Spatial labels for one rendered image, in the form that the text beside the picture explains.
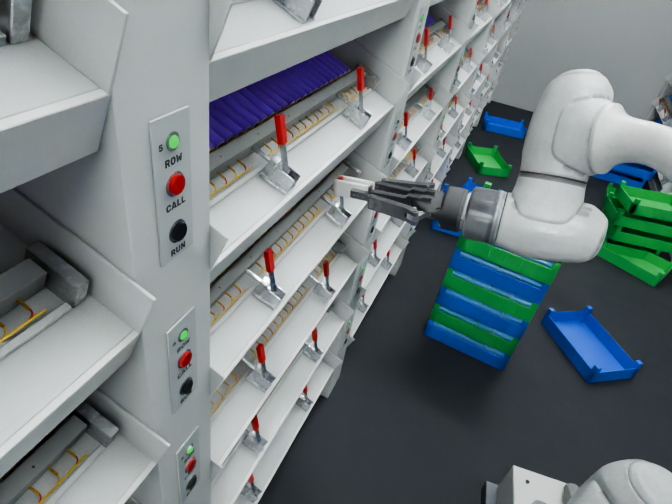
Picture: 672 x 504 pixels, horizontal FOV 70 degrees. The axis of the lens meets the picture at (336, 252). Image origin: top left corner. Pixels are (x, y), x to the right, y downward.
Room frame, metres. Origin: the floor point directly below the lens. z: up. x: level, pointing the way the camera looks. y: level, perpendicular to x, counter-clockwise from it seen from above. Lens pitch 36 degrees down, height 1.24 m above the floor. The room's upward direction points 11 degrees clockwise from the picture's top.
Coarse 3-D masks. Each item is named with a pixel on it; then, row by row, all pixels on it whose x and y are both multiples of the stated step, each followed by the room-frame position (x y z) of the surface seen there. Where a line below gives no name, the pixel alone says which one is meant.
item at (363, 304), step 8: (400, 240) 1.60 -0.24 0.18; (392, 248) 1.58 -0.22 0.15; (400, 248) 1.60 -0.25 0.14; (392, 256) 1.53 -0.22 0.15; (384, 264) 1.45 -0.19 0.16; (392, 264) 1.46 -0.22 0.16; (376, 272) 1.40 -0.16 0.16; (384, 272) 1.42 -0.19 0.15; (376, 280) 1.36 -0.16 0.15; (384, 280) 1.38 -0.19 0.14; (368, 288) 1.30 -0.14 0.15; (376, 288) 1.32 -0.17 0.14; (368, 296) 1.27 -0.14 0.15; (360, 304) 1.19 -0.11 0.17; (368, 304) 1.23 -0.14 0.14; (360, 312) 1.18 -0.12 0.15; (360, 320) 1.15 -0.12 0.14; (352, 328) 1.10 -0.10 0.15; (352, 336) 1.07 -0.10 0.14
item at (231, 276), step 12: (336, 168) 0.90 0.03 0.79; (348, 168) 0.92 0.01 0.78; (324, 180) 0.84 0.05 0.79; (312, 192) 0.78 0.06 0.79; (324, 192) 0.81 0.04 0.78; (300, 204) 0.73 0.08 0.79; (312, 204) 0.76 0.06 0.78; (288, 216) 0.69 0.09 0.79; (300, 216) 0.71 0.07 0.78; (276, 228) 0.65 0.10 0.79; (288, 228) 0.67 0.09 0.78; (264, 240) 0.61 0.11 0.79; (276, 240) 0.63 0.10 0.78; (252, 252) 0.57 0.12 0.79; (240, 264) 0.54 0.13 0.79; (252, 264) 0.56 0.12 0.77; (228, 276) 0.51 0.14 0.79; (240, 276) 0.53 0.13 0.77; (216, 288) 0.48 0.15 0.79; (228, 288) 0.50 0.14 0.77; (216, 300) 0.47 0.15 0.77
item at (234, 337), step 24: (360, 168) 0.94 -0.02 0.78; (312, 216) 0.75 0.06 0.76; (288, 240) 0.66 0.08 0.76; (312, 240) 0.69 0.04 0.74; (336, 240) 0.73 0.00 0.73; (264, 264) 0.59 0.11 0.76; (288, 264) 0.61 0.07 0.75; (312, 264) 0.64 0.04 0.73; (240, 288) 0.52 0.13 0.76; (288, 288) 0.57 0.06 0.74; (216, 312) 0.47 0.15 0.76; (240, 312) 0.48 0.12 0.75; (264, 312) 0.50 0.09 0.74; (216, 336) 0.43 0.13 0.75; (240, 336) 0.45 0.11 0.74; (216, 360) 0.40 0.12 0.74; (216, 384) 0.35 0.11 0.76
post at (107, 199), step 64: (128, 0) 0.28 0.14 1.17; (192, 0) 0.33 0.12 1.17; (128, 64) 0.28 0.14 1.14; (192, 64) 0.33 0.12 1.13; (128, 128) 0.27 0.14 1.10; (192, 128) 0.33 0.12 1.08; (64, 192) 0.28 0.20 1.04; (128, 192) 0.26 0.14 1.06; (192, 192) 0.33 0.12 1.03; (128, 256) 0.26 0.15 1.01; (192, 256) 0.33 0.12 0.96; (128, 384) 0.27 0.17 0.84
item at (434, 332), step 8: (432, 320) 1.28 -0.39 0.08; (432, 328) 1.28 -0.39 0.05; (432, 336) 1.28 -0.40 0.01; (440, 336) 1.27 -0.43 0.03; (448, 336) 1.26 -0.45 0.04; (448, 344) 1.25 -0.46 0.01; (456, 344) 1.24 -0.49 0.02; (464, 344) 1.23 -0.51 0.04; (472, 344) 1.23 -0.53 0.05; (464, 352) 1.23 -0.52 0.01; (472, 352) 1.22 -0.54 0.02; (480, 352) 1.21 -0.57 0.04; (488, 352) 1.20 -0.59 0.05; (480, 360) 1.21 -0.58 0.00; (488, 360) 1.20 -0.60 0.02; (496, 360) 1.19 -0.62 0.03; (504, 360) 1.18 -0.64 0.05
